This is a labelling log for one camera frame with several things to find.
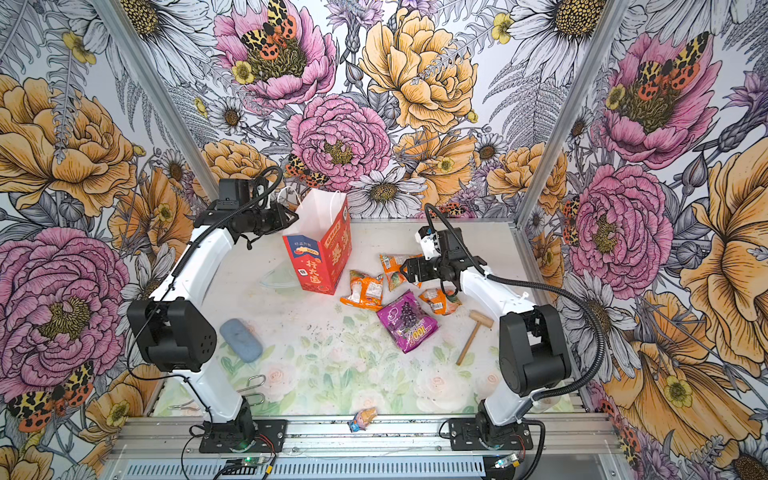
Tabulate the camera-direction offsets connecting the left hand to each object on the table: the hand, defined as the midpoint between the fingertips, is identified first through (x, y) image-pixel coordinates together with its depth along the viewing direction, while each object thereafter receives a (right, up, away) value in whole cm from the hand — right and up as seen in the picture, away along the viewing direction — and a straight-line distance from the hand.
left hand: (295, 225), depth 86 cm
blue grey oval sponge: (-14, -32, -3) cm, 35 cm away
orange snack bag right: (+42, -23, +3) cm, 48 cm away
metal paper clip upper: (-10, -44, -3) cm, 46 cm away
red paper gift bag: (+8, -4, -6) cm, 11 cm away
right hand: (+34, -14, +4) cm, 37 cm away
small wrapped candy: (+20, -49, -12) cm, 54 cm away
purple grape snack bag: (+32, -27, -1) cm, 43 cm away
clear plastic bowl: (-10, -18, +19) cm, 28 cm away
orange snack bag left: (+19, -20, +12) cm, 30 cm away
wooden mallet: (+55, -29, +8) cm, 62 cm away
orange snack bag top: (+27, -12, +15) cm, 34 cm away
